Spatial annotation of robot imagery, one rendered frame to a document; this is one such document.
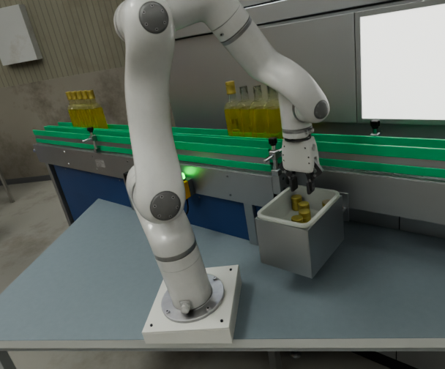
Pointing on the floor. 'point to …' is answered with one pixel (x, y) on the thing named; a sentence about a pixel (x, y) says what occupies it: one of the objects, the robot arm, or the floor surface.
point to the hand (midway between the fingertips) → (301, 185)
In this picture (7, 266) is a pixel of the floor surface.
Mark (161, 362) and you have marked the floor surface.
